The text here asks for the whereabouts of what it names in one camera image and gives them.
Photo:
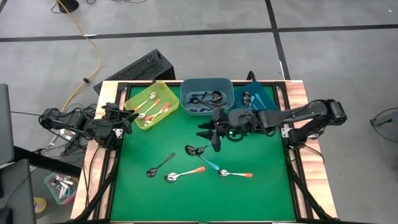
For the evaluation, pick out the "yellow-green plastic bin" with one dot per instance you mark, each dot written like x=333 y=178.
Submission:
x=158 y=90

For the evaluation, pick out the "black table clamp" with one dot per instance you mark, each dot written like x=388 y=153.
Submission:
x=251 y=76

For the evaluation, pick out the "black metal rig frame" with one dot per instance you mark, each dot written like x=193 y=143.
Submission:
x=121 y=87

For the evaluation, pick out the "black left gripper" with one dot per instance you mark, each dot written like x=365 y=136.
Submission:
x=115 y=115

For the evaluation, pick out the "grey floor stand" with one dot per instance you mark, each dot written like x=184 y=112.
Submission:
x=390 y=123

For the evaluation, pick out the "black metal spoon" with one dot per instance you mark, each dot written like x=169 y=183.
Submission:
x=216 y=100
x=217 y=93
x=193 y=109
x=194 y=100
x=203 y=109
x=217 y=105
x=151 y=172

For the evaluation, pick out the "teal basket of small items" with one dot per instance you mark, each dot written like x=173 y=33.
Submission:
x=60 y=186

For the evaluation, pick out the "blue plastic bin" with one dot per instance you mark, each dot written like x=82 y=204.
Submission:
x=267 y=96

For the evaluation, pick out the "yellow round disc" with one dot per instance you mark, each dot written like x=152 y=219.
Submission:
x=39 y=205

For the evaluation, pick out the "black desk bar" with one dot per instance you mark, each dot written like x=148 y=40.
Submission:
x=46 y=161

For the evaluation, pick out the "grey-blue plastic bin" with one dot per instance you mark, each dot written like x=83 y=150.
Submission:
x=188 y=88

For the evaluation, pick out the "black round base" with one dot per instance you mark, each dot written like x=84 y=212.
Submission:
x=68 y=5

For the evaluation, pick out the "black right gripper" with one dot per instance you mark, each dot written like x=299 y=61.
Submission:
x=239 y=124

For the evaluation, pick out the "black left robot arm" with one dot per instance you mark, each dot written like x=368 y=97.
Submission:
x=68 y=119

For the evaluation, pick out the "dark grey monitor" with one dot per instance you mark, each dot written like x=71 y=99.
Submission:
x=6 y=124
x=15 y=193

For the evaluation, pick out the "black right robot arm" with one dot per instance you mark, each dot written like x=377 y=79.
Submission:
x=295 y=115

